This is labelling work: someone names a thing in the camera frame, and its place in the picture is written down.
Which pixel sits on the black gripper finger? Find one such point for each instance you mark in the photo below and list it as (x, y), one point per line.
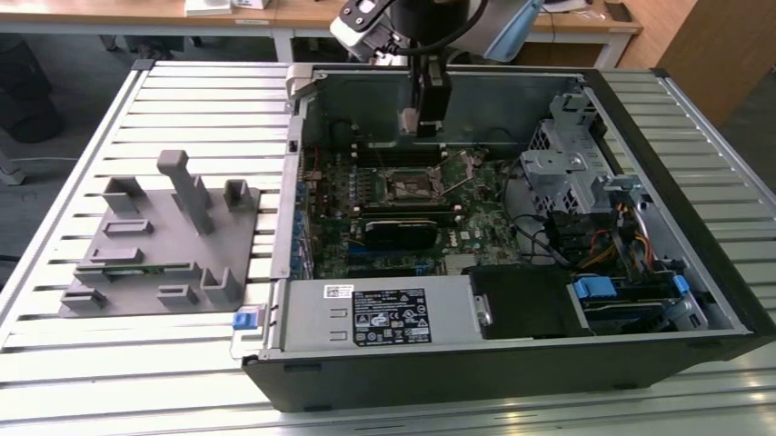
(437, 113)

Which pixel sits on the thin metal locking lever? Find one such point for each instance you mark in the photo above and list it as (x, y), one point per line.
(382, 163)
(457, 185)

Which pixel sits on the CPU socket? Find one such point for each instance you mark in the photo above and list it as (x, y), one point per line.
(411, 186)

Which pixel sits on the black RAM slot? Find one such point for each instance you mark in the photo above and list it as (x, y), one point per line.
(394, 161)
(406, 208)
(394, 152)
(409, 215)

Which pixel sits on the black rear fan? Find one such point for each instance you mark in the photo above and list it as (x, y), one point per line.
(341, 134)

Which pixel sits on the metal drive cage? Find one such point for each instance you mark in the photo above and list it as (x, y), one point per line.
(557, 181)

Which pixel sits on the green motherboard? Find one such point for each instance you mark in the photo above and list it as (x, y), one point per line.
(478, 227)

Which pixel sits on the wooden office desk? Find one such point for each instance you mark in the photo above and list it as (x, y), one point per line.
(582, 25)
(91, 18)

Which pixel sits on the small black graphics card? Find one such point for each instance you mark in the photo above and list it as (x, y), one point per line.
(399, 236)

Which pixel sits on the silver chipset heatsink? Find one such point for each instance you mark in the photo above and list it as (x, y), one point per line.
(458, 263)

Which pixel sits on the small dark phone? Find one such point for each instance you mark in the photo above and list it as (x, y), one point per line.
(618, 11)

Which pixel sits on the white box with dark print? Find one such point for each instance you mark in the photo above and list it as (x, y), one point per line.
(248, 3)

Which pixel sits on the grey parts rack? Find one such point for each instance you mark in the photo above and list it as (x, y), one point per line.
(230, 236)

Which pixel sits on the blue disk carrier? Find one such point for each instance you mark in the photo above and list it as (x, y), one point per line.
(594, 288)

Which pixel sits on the wooden cabinet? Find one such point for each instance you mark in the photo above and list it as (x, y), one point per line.
(715, 45)

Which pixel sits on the grey power supply unit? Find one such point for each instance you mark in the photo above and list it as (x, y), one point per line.
(315, 318)

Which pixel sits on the blue case latch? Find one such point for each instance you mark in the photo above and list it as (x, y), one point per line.
(246, 319)

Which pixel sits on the green RAM stick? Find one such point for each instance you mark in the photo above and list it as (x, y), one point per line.
(151, 270)

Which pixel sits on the black open PC case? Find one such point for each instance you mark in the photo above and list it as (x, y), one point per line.
(485, 377)

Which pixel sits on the black round bin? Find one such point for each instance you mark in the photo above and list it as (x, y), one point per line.
(24, 91)

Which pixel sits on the grey desk foot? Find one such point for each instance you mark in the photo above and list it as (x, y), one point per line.
(12, 175)

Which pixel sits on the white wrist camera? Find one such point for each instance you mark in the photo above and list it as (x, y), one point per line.
(358, 34)

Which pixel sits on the grey drive bracket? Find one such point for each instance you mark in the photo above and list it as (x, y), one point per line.
(618, 184)

